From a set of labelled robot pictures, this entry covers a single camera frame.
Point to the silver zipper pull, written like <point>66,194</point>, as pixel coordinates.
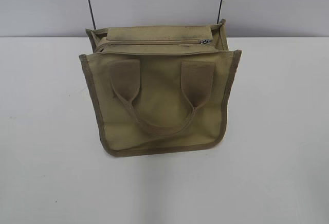
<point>206,41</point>

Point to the yellow canvas tote bag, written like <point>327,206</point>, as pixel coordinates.
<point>156,89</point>

